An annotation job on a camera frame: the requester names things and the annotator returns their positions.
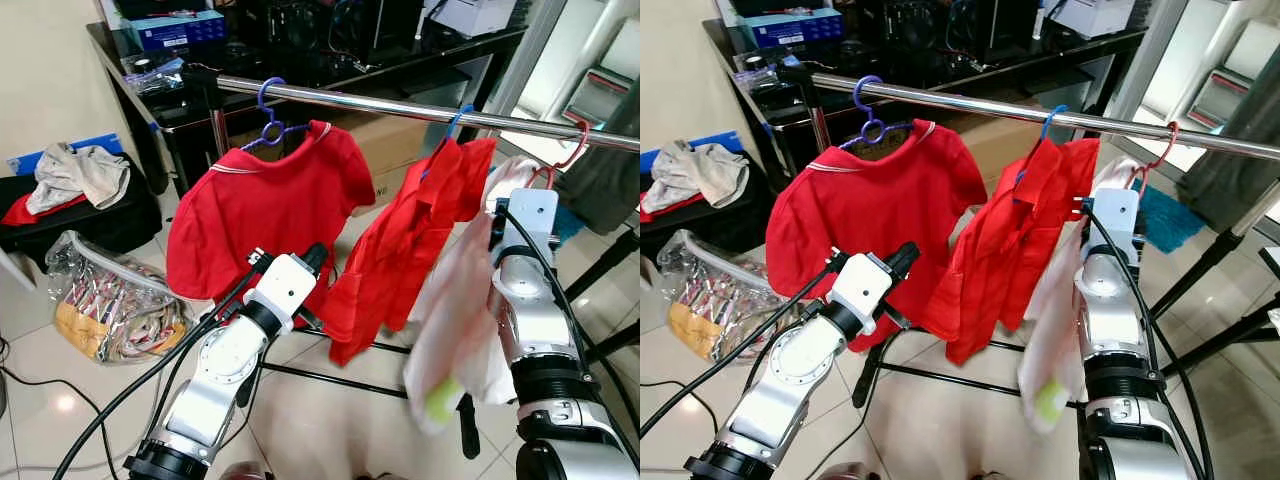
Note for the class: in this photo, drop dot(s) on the red collared shirt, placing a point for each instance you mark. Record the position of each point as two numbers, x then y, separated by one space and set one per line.
1000 260
400 260

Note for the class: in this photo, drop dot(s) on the black desk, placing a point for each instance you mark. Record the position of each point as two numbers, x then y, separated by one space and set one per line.
790 140
185 150

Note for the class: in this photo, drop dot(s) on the teal floor mat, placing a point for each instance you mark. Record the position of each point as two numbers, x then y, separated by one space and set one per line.
1170 220
572 225

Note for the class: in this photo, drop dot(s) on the red t-shirt white trim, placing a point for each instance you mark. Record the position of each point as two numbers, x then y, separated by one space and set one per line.
260 210
860 205

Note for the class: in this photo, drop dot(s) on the purple plastic hanger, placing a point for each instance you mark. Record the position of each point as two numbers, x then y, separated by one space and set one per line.
268 128
870 128

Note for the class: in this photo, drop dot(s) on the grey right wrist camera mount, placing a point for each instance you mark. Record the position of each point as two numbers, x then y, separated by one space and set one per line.
1112 215
530 220

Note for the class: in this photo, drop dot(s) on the white carton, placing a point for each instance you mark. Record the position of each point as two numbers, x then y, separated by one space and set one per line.
470 15
1095 15

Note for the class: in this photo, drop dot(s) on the blue carton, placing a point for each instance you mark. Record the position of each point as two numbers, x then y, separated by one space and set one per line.
180 30
795 28

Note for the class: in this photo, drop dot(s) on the large brown cardboard box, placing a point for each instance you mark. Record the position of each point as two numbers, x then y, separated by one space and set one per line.
400 150
1000 145

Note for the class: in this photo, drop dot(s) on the beige crumpled cloth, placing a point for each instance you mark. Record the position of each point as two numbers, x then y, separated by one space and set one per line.
75 175
700 170

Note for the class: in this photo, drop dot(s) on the red plastic hanger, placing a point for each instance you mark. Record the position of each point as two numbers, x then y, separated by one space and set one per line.
578 150
1168 148

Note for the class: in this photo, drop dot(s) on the black storage box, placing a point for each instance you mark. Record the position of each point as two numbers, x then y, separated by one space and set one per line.
120 225
735 225

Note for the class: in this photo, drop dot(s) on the blue plastic hanger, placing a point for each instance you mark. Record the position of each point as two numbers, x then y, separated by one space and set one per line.
458 122
1052 122

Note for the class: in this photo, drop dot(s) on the steel clothes rail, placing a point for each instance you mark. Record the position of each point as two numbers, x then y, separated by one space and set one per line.
400 108
1000 110

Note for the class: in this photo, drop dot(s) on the clear plastic bag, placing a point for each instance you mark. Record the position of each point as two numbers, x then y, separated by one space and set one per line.
715 300
110 300

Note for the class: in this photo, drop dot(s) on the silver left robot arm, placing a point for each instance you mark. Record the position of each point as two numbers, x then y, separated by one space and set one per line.
800 365
225 365

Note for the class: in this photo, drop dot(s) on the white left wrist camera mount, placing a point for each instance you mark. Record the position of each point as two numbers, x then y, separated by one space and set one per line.
283 285
865 285

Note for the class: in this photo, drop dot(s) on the white t-shirt with green patch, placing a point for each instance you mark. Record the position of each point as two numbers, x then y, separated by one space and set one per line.
1055 330
455 320

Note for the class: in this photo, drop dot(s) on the small red cloth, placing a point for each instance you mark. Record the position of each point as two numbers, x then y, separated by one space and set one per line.
660 210
25 212

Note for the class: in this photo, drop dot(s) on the blue flat board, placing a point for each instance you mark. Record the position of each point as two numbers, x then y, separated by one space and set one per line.
100 143
715 140

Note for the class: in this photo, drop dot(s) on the dark curtain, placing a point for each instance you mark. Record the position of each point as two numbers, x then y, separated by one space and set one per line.
1230 170
605 180

